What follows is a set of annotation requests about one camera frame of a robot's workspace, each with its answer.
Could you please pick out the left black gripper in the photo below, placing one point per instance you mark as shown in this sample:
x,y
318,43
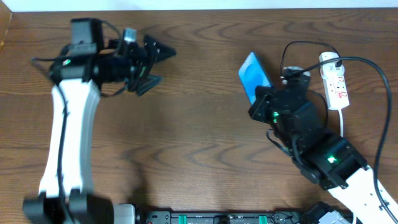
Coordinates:
x,y
140,66

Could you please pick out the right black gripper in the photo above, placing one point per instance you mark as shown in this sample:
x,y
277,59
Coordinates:
x,y
261,101

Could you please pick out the blue Galaxy smartphone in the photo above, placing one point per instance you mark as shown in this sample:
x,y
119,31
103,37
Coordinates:
x,y
251,75

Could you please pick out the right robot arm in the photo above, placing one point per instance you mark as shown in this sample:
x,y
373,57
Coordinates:
x,y
322,156

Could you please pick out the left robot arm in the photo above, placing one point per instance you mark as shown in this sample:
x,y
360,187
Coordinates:
x,y
66,192

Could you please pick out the white power strip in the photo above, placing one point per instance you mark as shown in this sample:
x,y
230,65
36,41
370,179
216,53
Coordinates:
x,y
335,87

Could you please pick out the cardboard box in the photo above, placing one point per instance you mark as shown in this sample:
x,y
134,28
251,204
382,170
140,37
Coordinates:
x,y
5,20

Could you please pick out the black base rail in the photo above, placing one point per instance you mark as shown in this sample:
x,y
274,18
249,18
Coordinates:
x,y
167,217

